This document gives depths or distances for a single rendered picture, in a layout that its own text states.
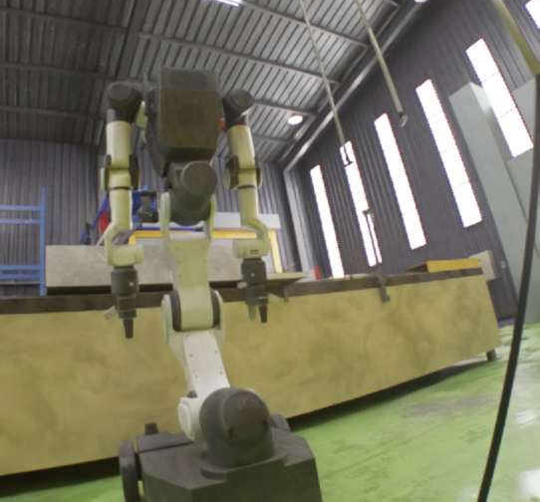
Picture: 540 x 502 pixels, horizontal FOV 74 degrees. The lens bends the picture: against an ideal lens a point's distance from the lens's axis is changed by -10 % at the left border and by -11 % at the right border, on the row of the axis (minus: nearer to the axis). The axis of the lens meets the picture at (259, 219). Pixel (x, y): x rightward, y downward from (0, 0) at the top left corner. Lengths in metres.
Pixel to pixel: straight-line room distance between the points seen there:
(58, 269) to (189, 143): 0.88
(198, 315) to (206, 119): 0.64
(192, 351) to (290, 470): 0.50
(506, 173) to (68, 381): 6.69
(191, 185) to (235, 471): 0.74
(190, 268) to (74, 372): 0.74
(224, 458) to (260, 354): 1.14
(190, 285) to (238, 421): 0.54
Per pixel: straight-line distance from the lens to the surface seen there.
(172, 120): 1.31
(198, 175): 1.17
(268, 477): 0.98
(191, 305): 1.31
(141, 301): 1.87
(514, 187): 7.18
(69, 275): 1.85
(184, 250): 1.33
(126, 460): 1.39
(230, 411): 0.94
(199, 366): 1.26
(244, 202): 1.40
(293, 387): 2.14
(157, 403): 1.85
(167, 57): 12.09
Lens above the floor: 0.43
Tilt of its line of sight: 19 degrees up
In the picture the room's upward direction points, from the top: 10 degrees counter-clockwise
